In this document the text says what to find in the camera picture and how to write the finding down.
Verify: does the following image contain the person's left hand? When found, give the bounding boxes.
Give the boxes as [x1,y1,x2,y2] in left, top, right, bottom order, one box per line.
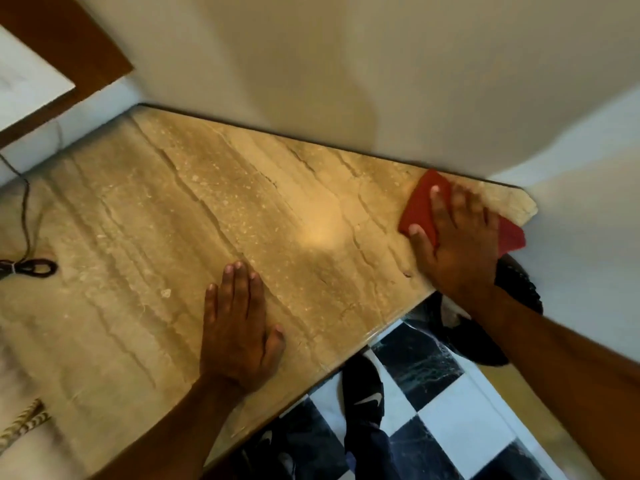
[199,261,287,395]

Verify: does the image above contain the person's right hand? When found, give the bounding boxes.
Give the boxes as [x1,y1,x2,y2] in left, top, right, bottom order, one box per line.
[407,184,501,308]

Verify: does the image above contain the red cleaning cloth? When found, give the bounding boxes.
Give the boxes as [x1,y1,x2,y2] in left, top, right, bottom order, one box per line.
[397,168,527,258]

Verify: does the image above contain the person's left forearm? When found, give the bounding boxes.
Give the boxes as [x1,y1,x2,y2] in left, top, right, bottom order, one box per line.
[92,374,246,480]

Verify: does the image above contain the person's right forearm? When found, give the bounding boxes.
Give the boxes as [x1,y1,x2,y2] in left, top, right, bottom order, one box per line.
[459,287,640,480]

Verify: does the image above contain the person's black left shoe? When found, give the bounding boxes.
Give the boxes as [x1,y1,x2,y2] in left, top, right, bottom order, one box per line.
[239,424,296,480]

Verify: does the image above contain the person's black shoe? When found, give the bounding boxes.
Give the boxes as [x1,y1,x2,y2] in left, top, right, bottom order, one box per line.
[239,424,296,480]
[341,352,386,431]

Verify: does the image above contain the person's black right shoe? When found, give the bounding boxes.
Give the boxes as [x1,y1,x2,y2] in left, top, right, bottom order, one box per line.
[341,352,386,431]

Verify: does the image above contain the person's dark trousers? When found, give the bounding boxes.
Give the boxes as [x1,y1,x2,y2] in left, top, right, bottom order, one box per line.
[345,424,401,480]

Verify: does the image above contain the black waste bin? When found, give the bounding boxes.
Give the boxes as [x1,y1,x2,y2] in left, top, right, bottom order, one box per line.
[405,254,545,368]

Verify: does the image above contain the thin black cable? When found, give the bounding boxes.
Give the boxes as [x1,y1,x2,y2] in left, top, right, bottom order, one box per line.
[0,153,59,281]

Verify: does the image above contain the white switch socket panel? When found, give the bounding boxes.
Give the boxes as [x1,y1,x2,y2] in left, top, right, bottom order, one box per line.
[0,24,76,133]

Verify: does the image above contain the brown wooden wall panel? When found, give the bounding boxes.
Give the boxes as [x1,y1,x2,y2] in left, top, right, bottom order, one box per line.
[0,0,135,151]

